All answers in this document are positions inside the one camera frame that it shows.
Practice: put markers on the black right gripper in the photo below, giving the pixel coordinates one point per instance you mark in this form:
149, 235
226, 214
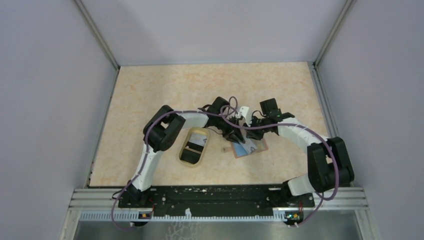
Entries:
251, 133

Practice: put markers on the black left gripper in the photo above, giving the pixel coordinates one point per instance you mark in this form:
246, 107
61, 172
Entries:
233, 133

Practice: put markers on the silver VIP credit card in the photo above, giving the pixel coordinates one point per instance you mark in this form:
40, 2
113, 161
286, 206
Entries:
243, 149

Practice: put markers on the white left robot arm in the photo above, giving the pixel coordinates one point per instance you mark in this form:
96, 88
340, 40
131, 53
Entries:
161, 132

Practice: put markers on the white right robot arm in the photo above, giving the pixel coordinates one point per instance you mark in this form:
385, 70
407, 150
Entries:
328, 162

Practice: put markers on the beige oval tray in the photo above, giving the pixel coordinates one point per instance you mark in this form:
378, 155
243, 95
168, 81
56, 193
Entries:
194, 146

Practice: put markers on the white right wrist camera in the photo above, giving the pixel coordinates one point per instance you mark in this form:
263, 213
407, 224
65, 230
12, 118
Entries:
245, 113

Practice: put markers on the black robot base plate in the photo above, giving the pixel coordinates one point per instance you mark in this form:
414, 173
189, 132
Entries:
246, 200

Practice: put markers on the white slotted cable duct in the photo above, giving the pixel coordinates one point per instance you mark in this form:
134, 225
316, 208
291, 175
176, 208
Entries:
136, 216

